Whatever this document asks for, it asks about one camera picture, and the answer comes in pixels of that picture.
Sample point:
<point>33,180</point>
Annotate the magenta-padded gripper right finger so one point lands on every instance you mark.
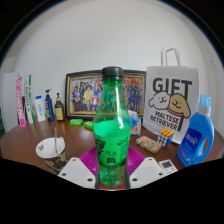
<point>147,171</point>

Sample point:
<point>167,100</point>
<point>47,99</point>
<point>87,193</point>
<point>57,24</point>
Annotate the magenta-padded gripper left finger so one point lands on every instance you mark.
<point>78,172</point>

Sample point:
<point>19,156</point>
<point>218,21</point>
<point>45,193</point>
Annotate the green plastic drink bottle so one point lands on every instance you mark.
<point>111,143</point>

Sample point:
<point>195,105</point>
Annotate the white remote control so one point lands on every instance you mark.
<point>167,166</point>

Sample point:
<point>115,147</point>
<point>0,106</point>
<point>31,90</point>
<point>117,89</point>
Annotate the floral patterned paper cup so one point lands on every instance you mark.
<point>55,163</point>

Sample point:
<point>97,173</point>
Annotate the small floral patterned case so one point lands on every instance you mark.
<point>148,144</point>

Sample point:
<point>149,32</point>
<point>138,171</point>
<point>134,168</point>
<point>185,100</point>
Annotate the colourful puzzle cube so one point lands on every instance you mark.
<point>165,137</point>

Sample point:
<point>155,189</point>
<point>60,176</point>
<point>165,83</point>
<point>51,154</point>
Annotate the white stirring stick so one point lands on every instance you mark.
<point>55,138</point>

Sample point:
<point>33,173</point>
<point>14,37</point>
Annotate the blue tissue pack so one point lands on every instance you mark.
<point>136,125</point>

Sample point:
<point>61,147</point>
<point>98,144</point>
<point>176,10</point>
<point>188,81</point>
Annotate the blue detergent bottle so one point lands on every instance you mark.
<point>196,140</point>

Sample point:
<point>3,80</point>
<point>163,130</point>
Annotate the amber pump bottle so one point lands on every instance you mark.
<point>59,111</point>

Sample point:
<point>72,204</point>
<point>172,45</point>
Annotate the dark blue pump bottle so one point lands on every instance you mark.
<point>49,108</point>

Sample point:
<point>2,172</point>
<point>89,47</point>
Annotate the white tube with blue cap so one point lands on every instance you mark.
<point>40,110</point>

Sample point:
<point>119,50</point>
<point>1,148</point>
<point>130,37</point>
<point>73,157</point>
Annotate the framed group photo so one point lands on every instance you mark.
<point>83,95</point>

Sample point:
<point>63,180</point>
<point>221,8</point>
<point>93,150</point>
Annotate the green and white tall box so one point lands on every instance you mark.
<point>29,100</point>

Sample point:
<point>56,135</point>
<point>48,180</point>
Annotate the pink and white tall box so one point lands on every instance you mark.
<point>21,103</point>

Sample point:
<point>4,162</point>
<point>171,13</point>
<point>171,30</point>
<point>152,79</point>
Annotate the white paper gift bag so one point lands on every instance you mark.
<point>170,83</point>

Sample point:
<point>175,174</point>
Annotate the white cabinet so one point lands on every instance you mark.
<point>9,100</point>

